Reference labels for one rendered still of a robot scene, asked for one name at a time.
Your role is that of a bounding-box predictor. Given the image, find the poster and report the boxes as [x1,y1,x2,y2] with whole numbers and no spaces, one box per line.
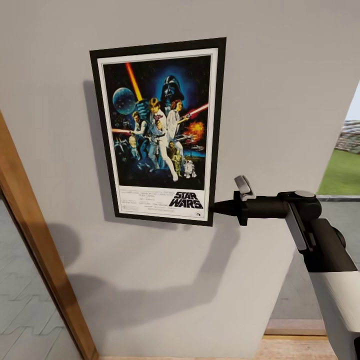
[89,37,227,227]

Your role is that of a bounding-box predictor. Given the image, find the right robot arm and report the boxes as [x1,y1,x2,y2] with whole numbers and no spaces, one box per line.
[208,175,360,360]

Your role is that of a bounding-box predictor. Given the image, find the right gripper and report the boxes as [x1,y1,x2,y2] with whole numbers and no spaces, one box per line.
[208,191,271,226]

